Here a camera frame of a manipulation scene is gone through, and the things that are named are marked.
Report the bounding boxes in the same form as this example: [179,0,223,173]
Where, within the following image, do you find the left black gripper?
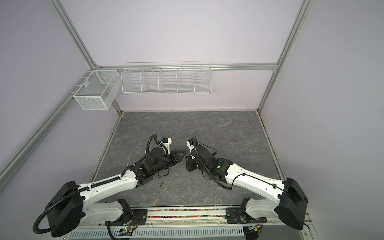
[152,149,187,175]

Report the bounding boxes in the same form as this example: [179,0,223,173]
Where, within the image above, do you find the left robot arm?
[33,134,187,238]

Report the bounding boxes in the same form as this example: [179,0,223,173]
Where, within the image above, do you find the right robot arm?
[186,137,309,230]

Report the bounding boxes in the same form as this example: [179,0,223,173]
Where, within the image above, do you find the white mesh box basket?
[74,70,121,111]

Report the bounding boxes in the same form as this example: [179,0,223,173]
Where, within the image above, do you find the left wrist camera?
[158,138,172,155]

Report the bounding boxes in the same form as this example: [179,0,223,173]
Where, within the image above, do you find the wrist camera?
[158,138,172,155]
[187,138,195,152]

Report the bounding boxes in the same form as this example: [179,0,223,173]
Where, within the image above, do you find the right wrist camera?
[187,138,195,152]

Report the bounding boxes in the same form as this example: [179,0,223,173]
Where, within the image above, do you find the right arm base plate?
[225,208,267,224]

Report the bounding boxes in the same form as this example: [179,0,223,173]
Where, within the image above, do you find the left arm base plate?
[119,209,148,226]

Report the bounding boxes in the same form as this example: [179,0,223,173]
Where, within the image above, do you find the white vented cable duct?
[66,226,245,240]

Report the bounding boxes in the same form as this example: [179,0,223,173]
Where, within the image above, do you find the white wire shelf basket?
[121,62,212,95]

